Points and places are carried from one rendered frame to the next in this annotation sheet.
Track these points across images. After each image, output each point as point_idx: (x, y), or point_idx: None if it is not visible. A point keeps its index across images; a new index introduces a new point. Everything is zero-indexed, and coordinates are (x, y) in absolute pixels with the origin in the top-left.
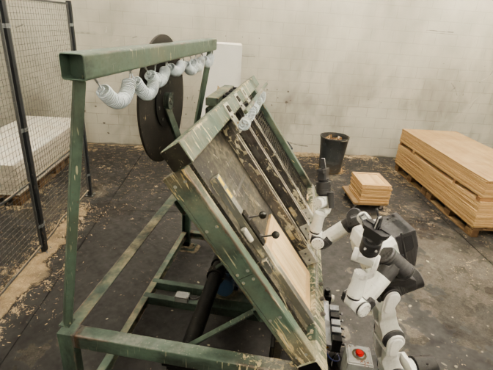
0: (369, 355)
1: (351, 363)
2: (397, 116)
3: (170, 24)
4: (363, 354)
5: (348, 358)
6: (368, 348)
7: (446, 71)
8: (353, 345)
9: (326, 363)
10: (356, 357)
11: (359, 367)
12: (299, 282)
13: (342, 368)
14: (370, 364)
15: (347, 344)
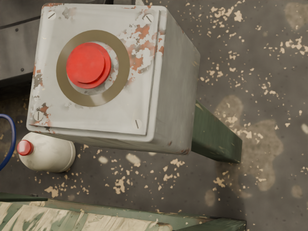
0: (96, 14)
1: (152, 119)
2: None
3: None
4: (100, 46)
5: (120, 133)
6: (49, 9)
7: None
8: (35, 85)
9: (105, 225)
10: (116, 89)
11: (163, 81)
12: None
13: (122, 146)
14: (151, 21)
15: (33, 121)
